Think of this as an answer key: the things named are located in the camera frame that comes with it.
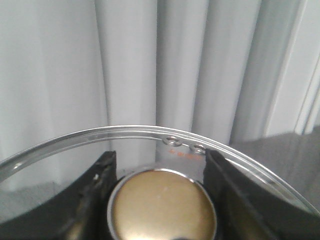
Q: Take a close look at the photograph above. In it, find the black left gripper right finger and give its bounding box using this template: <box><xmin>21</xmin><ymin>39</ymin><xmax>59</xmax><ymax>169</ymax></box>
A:
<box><xmin>204</xmin><ymin>149</ymin><xmax>320</xmax><ymax>240</ymax></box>

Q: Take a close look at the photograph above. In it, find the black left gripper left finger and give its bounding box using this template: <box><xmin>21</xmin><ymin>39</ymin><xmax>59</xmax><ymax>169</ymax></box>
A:
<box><xmin>0</xmin><ymin>151</ymin><xmax>117</xmax><ymax>240</ymax></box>

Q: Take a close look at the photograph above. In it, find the white curtain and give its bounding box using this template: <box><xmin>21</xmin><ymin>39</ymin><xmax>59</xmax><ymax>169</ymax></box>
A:
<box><xmin>0</xmin><ymin>0</ymin><xmax>320</xmax><ymax>191</ymax></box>

